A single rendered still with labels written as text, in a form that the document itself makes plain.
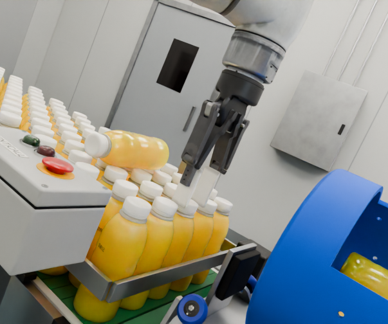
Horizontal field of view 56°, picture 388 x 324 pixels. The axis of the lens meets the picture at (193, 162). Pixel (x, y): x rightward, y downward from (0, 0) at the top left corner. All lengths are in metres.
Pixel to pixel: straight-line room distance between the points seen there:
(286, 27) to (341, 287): 0.37
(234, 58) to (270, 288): 0.33
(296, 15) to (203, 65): 3.65
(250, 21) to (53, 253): 0.42
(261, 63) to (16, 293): 0.50
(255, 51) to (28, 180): 0.36
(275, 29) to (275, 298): 0.38
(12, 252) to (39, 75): 5.26
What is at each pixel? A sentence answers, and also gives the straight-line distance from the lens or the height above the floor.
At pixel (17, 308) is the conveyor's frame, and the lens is 0.63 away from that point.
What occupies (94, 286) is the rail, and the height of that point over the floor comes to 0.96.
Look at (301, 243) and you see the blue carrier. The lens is 0.45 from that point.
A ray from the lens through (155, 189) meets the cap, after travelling 0.62.
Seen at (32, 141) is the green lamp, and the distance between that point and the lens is 0.52.
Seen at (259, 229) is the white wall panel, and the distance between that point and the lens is 3.98.
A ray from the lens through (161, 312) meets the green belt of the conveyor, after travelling 0.66.
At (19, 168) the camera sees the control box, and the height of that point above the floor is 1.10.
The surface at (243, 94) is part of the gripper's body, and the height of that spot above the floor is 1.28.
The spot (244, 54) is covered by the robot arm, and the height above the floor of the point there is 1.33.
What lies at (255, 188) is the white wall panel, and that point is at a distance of 3.94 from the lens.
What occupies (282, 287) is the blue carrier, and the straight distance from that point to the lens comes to 0.46.
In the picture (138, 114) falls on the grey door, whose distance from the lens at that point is 4.49.
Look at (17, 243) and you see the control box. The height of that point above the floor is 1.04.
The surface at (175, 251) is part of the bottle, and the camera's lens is 0.63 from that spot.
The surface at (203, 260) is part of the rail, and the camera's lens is 0.70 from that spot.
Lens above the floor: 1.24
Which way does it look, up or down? 8 degrees down
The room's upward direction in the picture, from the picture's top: 24 degrees clockwise
